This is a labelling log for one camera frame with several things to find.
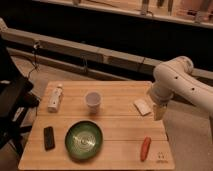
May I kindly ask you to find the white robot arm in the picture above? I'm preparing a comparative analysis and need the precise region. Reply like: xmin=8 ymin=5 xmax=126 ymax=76
xmin=149 ymin=56 xmax=213 ymax=118

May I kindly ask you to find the white plastic bottle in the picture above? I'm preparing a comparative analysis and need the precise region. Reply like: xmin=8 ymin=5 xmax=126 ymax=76
xmin=47 ymin=84 xmax=63 ymax=113

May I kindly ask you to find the black remote control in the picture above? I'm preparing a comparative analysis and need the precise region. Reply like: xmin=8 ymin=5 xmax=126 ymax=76
xmin=44 ymin=126 xmax=55 ymax=150

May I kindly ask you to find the black chair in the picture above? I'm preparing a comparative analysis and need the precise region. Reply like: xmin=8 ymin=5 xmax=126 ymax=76
xmin=0 ymin=37 xmax=39 ymax=156

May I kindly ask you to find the white rectangular block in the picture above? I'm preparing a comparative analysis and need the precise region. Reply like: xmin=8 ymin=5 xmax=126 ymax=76
xmin=134 ymin=99 xmax=151 ymax=116

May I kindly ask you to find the orange carrot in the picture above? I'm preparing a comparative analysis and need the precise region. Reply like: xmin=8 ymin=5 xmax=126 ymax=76
xmin=140 ymin=137 xmax=151 ymax=161

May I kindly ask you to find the green ceramic bowl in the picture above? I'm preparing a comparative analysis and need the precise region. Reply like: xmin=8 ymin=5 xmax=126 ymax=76
xmin=65 ymin=120 xmax=103 ymax=161

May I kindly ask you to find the black cable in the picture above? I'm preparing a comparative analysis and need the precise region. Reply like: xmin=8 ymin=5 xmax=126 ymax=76
xmin=26 ymin=41 xmax=42 ymax=81

